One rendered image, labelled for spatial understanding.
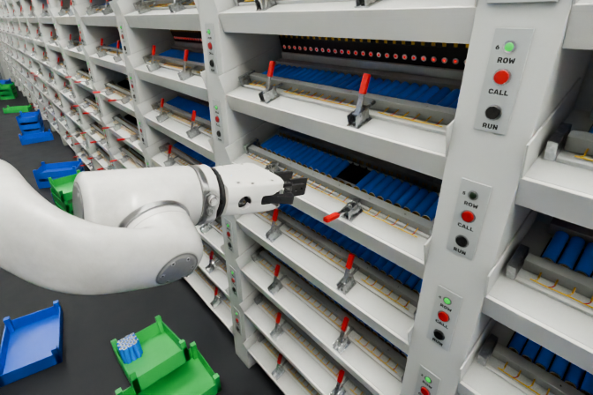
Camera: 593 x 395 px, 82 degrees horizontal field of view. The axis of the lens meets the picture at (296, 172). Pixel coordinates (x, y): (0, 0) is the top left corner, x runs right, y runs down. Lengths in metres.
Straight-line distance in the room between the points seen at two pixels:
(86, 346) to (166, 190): 1.46
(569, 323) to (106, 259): 0.57
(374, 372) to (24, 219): 0.79
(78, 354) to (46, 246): 1.48
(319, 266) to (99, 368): 1.12
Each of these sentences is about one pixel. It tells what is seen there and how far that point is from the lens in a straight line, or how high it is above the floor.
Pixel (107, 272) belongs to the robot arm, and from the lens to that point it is 0.36.
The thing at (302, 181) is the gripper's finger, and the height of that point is 1.01.
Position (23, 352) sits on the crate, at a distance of 1.95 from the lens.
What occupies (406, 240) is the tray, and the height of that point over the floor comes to 0.90.
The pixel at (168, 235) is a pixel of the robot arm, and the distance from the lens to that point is 0.37.
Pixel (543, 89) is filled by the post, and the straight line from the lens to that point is 0.48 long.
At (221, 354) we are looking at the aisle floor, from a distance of 1.62.
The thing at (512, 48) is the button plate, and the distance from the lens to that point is 0.48.
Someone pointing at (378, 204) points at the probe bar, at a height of 0.93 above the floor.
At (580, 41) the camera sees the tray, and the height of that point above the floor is 1.24.
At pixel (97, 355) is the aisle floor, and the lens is 1.79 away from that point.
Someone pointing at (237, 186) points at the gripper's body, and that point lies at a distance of 0.47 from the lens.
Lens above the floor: 1.26
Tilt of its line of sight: 24 degrees down
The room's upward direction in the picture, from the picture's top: straight up
